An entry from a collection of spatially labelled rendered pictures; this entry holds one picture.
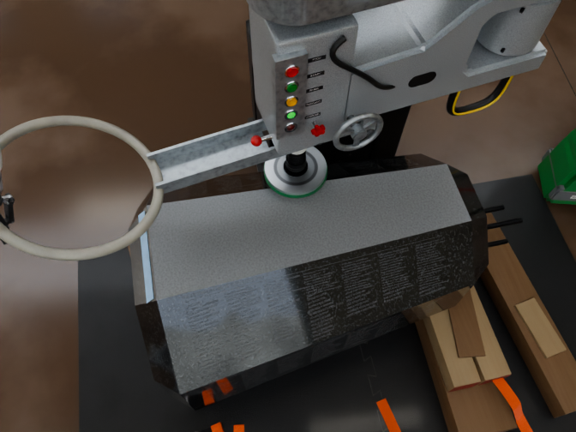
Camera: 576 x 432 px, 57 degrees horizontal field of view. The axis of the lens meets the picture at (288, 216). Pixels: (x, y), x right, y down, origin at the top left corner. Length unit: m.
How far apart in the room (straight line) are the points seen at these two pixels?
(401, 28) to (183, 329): 1.09
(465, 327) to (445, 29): 1.31
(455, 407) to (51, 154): 2.39
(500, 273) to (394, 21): 1.48
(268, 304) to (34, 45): 2.57
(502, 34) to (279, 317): 1.07
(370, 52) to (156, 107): 1.98
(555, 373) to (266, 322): 1.34
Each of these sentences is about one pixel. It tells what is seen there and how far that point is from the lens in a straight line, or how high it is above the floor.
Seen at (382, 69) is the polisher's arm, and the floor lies 1.38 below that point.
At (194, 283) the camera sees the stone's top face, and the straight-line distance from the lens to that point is 1.68.
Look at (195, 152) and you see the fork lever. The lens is 1.65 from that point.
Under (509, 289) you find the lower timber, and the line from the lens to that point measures 2.63.
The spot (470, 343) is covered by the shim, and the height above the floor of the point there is 0.26.
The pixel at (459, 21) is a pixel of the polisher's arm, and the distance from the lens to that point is 1.46.
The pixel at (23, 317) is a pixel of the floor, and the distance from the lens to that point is 2.78.
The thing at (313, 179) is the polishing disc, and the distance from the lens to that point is 1.78.
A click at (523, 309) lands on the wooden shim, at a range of 2.60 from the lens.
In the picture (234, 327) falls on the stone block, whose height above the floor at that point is 0.73.
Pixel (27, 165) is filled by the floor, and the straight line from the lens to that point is 3.19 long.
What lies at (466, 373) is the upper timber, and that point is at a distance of 2.31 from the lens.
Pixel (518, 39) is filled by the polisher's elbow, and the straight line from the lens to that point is 1.68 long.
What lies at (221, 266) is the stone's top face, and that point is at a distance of 1.69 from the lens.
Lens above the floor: 2.39
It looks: 61 degrees down
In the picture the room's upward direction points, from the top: 1 degrees clockwise
